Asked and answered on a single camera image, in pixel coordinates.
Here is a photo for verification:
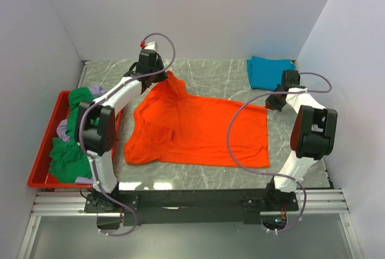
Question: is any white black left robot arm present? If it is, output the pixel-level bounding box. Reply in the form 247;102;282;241
74;42;167;212

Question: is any orange t shirt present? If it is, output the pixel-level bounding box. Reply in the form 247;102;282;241
124;72;270;168

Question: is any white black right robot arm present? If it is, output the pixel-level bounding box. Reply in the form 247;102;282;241
245;70;337;212

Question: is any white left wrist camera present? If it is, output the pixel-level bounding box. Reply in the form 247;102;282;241
140;41;158;52

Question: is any green t shirt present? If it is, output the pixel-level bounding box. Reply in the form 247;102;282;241
48;87;94;184

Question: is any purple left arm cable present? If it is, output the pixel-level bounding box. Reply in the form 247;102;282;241
77;32;176;237

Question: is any lavender t shirt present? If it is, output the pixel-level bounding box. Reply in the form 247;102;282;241
56;84;108;185

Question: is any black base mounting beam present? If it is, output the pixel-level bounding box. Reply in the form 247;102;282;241
84;189;298;227

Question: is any folded blue t shirt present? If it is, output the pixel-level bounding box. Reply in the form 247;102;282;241
247;56;295;91

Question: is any red plastic bin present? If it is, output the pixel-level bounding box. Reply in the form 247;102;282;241
26;90;123;188

